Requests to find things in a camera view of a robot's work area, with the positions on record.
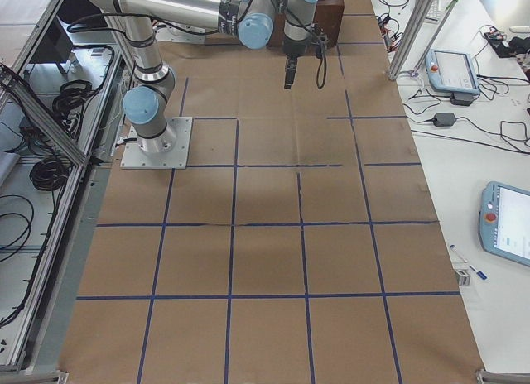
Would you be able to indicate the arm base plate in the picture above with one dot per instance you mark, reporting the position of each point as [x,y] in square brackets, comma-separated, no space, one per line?
[168,151]

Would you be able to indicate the black power adapter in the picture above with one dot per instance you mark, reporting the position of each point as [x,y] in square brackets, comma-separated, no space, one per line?
[444,119]

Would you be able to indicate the blue teach pendant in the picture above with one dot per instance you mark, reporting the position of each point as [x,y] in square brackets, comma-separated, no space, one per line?
[451,71]
[504,222]

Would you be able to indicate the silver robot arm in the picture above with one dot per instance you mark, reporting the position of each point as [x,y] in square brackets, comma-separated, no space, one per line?
[248,72]

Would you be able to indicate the brown paper table cover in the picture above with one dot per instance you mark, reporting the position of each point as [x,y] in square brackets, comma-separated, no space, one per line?
[325,274]

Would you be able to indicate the dark wooden drawer box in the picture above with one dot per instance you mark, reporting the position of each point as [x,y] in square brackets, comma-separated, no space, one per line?
[328,17]

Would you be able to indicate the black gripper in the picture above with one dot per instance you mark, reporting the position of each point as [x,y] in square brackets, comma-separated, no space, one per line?
[293,48]

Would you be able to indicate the aluminium frame post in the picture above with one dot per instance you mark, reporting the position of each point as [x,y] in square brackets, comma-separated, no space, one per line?
[414,24]

